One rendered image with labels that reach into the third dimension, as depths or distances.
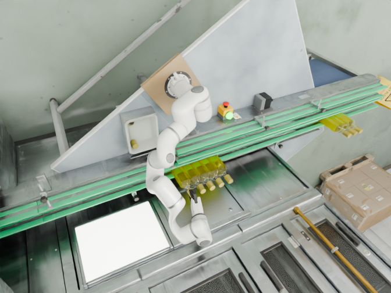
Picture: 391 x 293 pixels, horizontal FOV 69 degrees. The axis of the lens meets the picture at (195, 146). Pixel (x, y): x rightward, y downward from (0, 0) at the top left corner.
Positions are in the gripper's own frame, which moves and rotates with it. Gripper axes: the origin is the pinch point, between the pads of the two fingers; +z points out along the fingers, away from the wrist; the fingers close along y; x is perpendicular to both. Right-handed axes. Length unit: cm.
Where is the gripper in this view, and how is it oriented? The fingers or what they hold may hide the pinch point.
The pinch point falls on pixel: (192, 195)
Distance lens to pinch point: 151.2
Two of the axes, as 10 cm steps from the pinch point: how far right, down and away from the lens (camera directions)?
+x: -9.8, 1.3, -1.7
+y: 0.1, -7.6, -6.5
